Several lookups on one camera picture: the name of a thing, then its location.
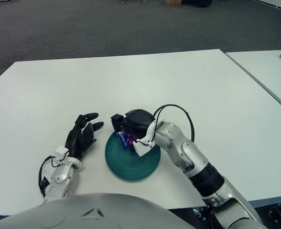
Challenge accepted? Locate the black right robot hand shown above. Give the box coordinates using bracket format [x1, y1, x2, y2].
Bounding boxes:
[110, 109, 156, 141]

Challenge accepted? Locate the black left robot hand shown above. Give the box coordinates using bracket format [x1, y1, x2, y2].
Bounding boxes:
[65, 112, 104, 160]

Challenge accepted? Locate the blue purple gum pack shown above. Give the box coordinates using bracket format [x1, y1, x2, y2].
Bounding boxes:
[116, 130, 138, 149]

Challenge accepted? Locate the teal green round plate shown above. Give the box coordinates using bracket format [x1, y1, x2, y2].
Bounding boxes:
[104, 131, 162, 183]

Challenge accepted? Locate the silver robot torso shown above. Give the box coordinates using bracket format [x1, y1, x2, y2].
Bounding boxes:
[0, 192, 198, 229]

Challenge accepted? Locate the black background furniture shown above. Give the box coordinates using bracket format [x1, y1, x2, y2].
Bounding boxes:
[182, 0, 212, 5]

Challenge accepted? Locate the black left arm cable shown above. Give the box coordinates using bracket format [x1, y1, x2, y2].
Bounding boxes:
[38, 155, 54, 196]

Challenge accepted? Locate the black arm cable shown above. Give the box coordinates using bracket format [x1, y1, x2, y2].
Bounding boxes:
[152, 104, 195, 141]
[38, 155, 54, 196]

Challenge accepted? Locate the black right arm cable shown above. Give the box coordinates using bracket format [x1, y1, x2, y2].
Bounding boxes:
[152, 104, 195, 141]

